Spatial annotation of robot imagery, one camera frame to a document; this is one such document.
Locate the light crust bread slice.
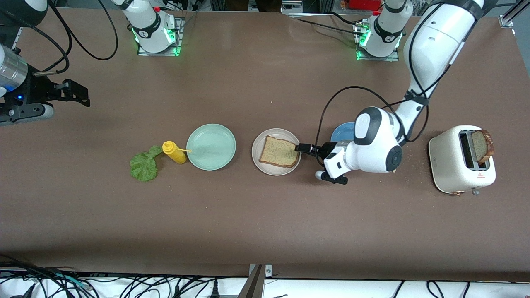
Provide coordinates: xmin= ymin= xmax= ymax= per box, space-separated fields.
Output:
xmin=259 ymin=135 xmax=300 ymax=168

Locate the green lettuce leaf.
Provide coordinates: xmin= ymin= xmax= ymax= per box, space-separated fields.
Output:
xmin=130 ymin=145 xmax=163 ymax=182

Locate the blue plate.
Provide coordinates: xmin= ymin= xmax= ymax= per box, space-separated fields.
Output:
xmin=330 ymin=121 xmax=357 ymax=143

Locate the beige plate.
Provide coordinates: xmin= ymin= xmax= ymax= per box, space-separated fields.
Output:
xmin=251 ymin=128 xmax=302 ymax=176

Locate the mint green plate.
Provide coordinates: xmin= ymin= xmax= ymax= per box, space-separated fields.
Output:
xmin=186 ymin=123 xmax=237 ymax=171

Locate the yellow mustard bottle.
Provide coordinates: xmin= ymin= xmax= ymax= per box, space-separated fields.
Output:
xmin=162 ymin=141 xmax=192 ymax=165

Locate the white toaster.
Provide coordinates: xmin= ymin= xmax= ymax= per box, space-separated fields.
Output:
xmin=428 ymin=125 xmax=496 ymax=196

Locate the red box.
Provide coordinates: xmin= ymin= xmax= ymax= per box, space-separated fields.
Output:
xmin=349 ymin=0 xmax=382 ymax=11

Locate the dark crust bread slice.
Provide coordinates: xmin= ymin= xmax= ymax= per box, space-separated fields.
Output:
xmin=472 ymin=129 xmax=495 ymax=164

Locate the aluminium corner profile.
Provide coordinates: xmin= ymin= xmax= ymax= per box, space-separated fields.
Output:
xmin=499 ymin=4 xmax=520 ymax=29

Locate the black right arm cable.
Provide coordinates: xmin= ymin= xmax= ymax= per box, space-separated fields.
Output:
xmin=33 ymin=0 xmax=118 ymax=77

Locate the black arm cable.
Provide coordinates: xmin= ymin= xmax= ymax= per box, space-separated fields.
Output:
xmin=33 ymin=0 xmax=118 ymax=77
xmin=316 ymin=0 xmax=435 ymax=166

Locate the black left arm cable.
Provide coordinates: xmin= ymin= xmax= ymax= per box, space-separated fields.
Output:
xmin=316 ymin=0 xmax=435 ymax=166

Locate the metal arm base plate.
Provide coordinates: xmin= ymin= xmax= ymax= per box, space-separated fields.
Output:
xmin=137 ymin=17 xmax=183 ymax=57
xmin=354 ymin=21 xmax=400 ymax=62

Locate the black base cable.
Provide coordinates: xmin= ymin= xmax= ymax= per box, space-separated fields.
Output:
xmin=286 ymin=12 xmax=365 ymax=37

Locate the metal table edge bracket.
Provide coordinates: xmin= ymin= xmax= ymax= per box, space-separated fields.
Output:
xmin=248 ymin=264 xmax=274 ymax=298

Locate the thin black looped cable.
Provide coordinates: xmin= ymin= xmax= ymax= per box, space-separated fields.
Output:
xmin=426 ymin=281 xmax=447 ymax=298

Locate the thick black floor cable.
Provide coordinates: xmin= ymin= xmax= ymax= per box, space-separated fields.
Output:
xmin=0 ymin=255 xmax=56 ymax=298

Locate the teal cable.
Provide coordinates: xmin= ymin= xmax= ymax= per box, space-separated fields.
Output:
xmin=53 ymin=272 xmax=92 ymax=291

